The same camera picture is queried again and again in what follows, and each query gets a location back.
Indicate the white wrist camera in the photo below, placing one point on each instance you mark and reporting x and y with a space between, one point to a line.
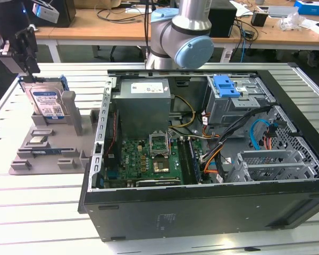
46 12

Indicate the small black box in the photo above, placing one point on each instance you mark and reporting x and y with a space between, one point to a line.
223 21

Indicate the grey power supply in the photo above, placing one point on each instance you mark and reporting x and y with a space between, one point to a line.
141 111

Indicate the metal drive cage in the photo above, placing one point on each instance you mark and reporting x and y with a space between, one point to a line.
228 109

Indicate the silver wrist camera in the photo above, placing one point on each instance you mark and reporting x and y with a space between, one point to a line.
12 59

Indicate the hard disk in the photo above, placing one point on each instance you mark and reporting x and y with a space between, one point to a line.
45 98

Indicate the blue cardboard box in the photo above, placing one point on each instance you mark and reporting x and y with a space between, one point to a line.
313 8

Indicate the grey parts rack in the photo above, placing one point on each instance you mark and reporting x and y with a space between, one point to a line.
55 143

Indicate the silver CPU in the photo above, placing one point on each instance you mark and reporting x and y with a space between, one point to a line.
38 140

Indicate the long wooden desk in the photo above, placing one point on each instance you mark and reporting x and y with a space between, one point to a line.
95 32

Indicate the black graphics card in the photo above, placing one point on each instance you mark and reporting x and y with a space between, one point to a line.
159 182

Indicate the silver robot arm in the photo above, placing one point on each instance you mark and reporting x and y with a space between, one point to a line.
180 29

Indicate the green installed RAM stick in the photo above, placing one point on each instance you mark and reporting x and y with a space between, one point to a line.
196 159

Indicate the black RAM slot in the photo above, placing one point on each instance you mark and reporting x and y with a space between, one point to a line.
183 159

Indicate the large black box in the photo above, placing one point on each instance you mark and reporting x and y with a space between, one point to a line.
67 13

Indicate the black PC case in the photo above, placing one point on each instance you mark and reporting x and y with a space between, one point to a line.
202 212

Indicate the CPU socket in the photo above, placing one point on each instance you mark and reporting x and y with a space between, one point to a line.
162 166

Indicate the blue plastic latch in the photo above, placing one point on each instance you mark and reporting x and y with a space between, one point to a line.
226 87

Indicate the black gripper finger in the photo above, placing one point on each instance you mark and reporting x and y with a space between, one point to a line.
33 63

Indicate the clear plastic bag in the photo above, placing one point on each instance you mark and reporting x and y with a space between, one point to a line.
292 21

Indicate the green motherboard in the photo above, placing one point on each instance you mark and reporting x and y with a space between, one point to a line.
133 159

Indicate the flat grey box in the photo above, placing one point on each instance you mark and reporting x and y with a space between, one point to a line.
281 11

